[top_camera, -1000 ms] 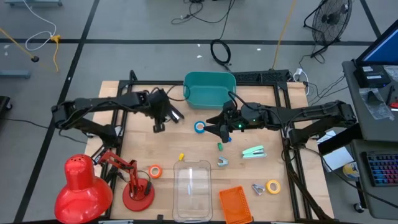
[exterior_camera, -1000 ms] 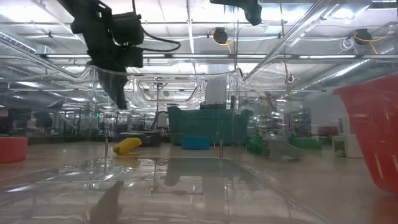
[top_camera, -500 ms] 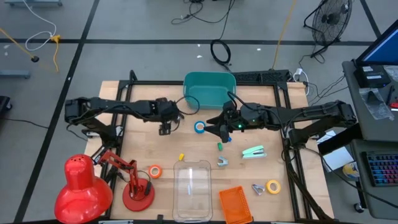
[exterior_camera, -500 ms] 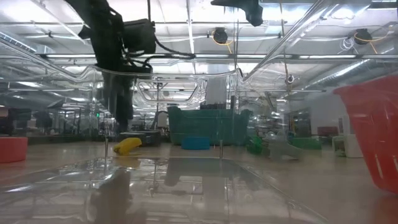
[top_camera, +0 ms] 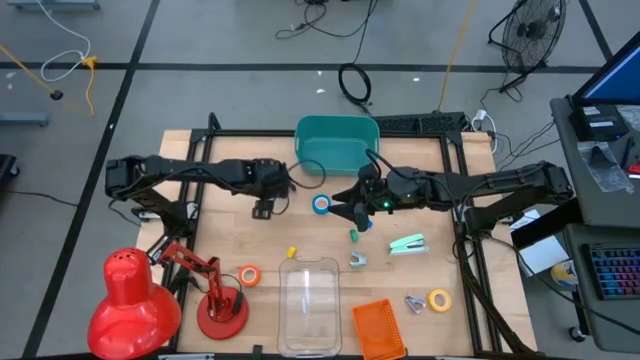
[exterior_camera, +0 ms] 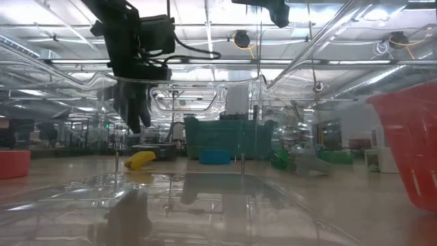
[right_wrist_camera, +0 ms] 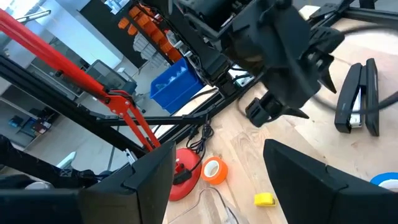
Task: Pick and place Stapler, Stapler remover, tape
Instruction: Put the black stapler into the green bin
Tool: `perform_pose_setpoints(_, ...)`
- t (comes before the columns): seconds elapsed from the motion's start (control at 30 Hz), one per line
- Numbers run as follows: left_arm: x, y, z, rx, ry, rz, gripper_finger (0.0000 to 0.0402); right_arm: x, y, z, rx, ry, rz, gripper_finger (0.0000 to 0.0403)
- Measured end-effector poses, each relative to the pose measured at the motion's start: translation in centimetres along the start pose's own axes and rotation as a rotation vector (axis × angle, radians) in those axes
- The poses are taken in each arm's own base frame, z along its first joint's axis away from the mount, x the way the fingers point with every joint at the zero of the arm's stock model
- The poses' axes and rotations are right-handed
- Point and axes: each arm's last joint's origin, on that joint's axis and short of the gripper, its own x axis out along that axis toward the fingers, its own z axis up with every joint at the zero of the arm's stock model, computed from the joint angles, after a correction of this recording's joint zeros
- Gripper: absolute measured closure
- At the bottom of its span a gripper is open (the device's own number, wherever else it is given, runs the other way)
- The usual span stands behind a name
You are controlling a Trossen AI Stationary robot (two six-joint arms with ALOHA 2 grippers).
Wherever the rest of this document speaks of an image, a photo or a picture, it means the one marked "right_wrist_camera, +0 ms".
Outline orange tape roll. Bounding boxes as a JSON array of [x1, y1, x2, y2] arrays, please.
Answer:
[[200, 156, 229, 186]]

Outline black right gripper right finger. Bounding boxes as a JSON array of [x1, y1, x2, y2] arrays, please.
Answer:
[[263, 139, 397, 224]]

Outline blue storage bin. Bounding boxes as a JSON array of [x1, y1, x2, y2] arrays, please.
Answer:
[[149, 57, 205, 114]]

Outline blue tape roll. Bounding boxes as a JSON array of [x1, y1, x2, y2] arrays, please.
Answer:
[[369, 171, 398, 193]]

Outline grey storage shelf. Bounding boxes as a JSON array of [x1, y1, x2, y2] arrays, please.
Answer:
[[0, 96, 62, 150]]

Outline silver aluminium extrusion piece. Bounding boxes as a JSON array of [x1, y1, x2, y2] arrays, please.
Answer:
[[124, 148, 138, 166]]

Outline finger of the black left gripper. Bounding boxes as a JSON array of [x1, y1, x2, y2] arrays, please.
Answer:
[[309, 49, 338, 94], [281, 105, 310, 119]]

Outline yellow staple remover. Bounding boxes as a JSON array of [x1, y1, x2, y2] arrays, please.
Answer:
[[253, 192, 277, 207]]

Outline black aluminium table frame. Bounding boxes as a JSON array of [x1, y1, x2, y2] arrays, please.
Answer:
[[0, 0, 398, 156]]

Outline red desk lamp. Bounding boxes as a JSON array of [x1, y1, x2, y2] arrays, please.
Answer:
[[0, 8, 203, 202]]

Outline clear plastic container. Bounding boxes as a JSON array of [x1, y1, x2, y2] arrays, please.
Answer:
[[167, 186, 249, 224]]

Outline black stapler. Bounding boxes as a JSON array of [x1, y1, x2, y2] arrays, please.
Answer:
[[334, 57, 381, 137]]

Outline black cable bundle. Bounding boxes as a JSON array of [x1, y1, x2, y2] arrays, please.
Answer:
[[185, 113, 215, 156]]

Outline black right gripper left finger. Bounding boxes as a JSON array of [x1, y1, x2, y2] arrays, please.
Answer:
[[78, 141, 177, 224]]

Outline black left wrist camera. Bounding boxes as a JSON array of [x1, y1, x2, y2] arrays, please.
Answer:
[[244, 97, 284, 128]]

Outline dark office chair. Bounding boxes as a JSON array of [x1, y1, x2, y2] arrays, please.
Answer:
[[84, 58, 138, 96]]

